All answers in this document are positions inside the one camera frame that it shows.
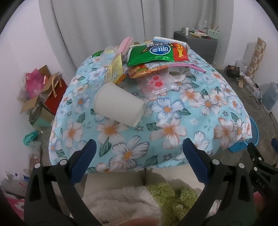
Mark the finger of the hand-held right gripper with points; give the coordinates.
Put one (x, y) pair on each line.
(254, 152)
(275, 143)

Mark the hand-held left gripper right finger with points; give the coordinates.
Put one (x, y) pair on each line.
(195, 160)

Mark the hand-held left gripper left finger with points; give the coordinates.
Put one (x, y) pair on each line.
(83, 160)

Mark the blue plastic basket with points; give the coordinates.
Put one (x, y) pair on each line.
(243, 146)

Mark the white paper cup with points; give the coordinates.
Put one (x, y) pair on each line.
(117, 104)

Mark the clear red flower bag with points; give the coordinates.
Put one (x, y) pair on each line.
(155, 83)

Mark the white tissue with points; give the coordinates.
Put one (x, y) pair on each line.
(178, 72)

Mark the pink strip packet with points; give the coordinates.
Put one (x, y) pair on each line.
(195, 67)

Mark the yellow snack packet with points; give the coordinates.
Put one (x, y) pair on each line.
(116, 67)

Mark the orange noodle packet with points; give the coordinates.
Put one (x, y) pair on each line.
(141, 70)

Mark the clear plastic bottle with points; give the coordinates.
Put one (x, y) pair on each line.
(108, 54)

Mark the green snack packet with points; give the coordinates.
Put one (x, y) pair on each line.
(152, 55)

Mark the pink white packet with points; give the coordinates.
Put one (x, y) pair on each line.
(125, 44)

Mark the blue floral tablecloth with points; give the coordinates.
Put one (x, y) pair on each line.
(169, 130)

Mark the green fluffy jacket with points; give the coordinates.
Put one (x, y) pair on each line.
(173, 200)

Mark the teal gift box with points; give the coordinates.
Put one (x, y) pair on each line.
(44, 121)

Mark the teal plastic object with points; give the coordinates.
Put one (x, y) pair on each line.
(31, 138)

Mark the white fluffy garment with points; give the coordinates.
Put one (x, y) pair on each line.
(119, 206)

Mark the white plastic sheet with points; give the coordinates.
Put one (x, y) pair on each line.
(249, 83)

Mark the red gift bag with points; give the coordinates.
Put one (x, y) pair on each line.
(56, 97)

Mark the brown cardboard scrap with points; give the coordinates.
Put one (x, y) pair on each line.
(241, 82)

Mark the crumpled plastic packaging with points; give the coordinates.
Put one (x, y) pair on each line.
(13, 178)

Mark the cardboard box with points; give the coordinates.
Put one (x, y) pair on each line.
(28, 105)

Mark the pink floral blanket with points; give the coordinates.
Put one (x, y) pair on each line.
(15, 206)

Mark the brown box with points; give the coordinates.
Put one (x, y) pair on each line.
(233, 71)

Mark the white plastic bag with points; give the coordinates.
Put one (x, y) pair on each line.
(241, 65)

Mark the patterned paper roll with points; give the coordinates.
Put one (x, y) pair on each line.
(257, 56)

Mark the pink plastic bag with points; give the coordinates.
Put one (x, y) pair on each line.
(33, 82)

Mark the grey cabinet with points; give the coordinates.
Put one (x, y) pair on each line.
(199, 47)

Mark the green white box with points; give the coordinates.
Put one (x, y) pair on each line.
(213, 33)

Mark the pile of small toiletries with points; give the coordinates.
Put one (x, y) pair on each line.
(196, 34)

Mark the clear spray bottle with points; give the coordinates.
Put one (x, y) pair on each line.
(203, 27)

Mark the grey curtain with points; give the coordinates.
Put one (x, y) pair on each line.
(97, 21)

